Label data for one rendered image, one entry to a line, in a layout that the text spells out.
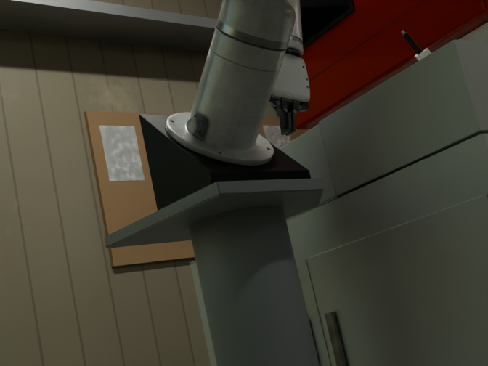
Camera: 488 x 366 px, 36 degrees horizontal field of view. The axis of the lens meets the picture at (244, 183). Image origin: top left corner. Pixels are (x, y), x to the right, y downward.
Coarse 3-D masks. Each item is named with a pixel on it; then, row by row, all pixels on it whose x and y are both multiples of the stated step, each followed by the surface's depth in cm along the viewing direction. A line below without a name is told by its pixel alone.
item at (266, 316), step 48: (240, 192) 107; (288, 192) 114; (144, 240) 128; (192, 240) 124; (240, 240) 118; (288, 240) 123; (240, 288) 116; (288, 288) 118; (240, 336) 115; (288, 336) 116
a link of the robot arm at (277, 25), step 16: (224, 0) 118; (240, 0) 115; (256, 0) 115; (272, 0) 116; (224, 16) 118; (240, 16) 116; (256, 16) 115; (272, 16) 116; (288, 16) 118; (224, 32) 118; (240, 32) 117; (256, 32) 116; (272, 32) 117; (288, 32) 119; (272, 48) 118
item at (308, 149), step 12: (312, 132) 143; (288, 144) 150; (300, 144) 147; (312, 144) 144; (300, 156) 147; (312, 156) 144; (324, 156) 141; (312, 168) 144; (324, 168) 141; (324, 180) 141; (324, 192) 142
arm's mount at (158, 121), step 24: (144, 120) 128; (168, 144) 123; (168, 168) 123; (192, 168) 118; (216, 168) 117; (240, 168) 120; (264, 168) 124; (288, 168) 127; (168, 192) 123; (192, 192) 118
